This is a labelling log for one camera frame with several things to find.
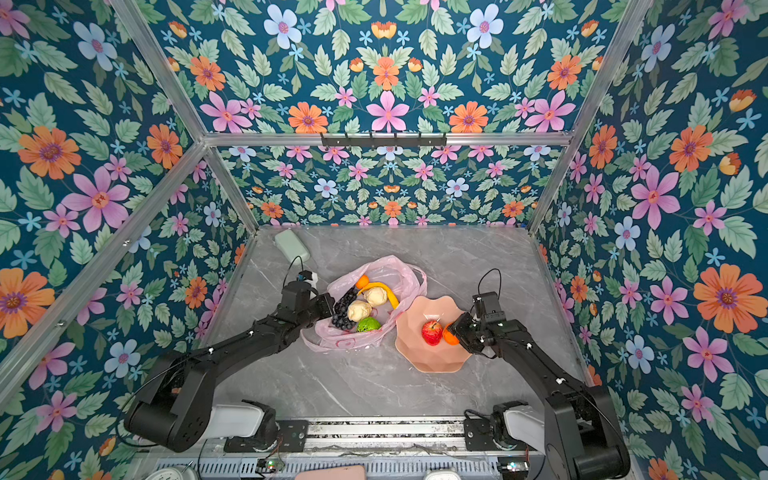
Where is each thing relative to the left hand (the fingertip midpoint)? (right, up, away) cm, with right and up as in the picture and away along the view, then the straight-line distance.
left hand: (339, 291), depth 88 cm
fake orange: (+6, +2, +7) cm, 10 cm away
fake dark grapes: (0, -8, +3) cm, 9 cm away
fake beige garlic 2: (+6, -6, +2) cm, 9 cm away
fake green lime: (+9, -10, -1) cm, 13 cm away
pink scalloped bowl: (+22, -8, +3) cm, 23 cm away
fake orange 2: (+33, -12, -4) cm, 35 cm away
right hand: (+33, -11, -2) cm, 35 cm away
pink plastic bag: (+20, +2, +7) cm, 22 cm away
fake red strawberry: (+28, -12, -2) cm, 30 cm away
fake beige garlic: (+10, -2, +7) cm, 13 cm away
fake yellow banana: (+13, 0, +10) cm, 16 cm away
